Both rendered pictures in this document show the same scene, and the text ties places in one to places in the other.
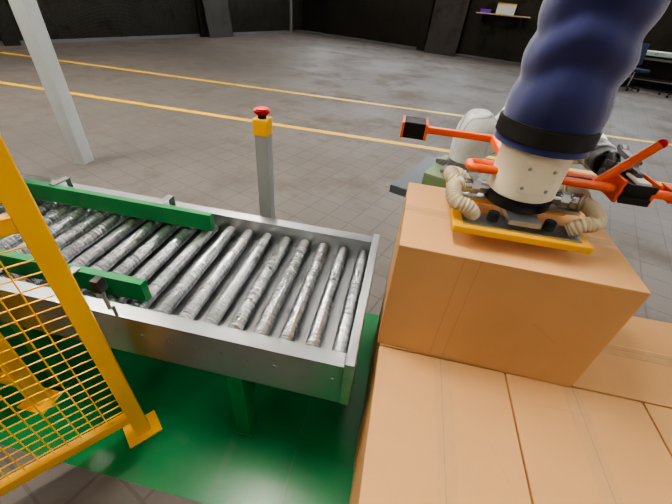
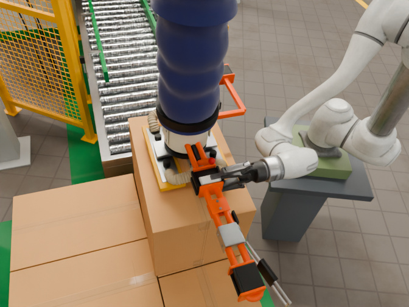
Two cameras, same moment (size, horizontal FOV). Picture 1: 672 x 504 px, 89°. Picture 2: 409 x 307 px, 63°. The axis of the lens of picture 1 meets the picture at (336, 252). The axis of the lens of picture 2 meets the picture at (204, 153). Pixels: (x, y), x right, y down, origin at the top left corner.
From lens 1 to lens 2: 1.49 m
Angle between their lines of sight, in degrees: 43
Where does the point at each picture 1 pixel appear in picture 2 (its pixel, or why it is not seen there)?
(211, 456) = (90, 168)
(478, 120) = (325, 108)
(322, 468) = not seen: hidden behind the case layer
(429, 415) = (98, 205)
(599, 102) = (164, 98)
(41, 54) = not seen: outside the picture
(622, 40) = (161, 68)
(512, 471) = (82, 247)
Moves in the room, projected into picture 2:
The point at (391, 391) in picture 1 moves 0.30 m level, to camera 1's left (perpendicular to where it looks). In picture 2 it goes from (104, 186) to (89, 147)
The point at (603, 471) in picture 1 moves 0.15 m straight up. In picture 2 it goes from (100, 293) to (95, 279)
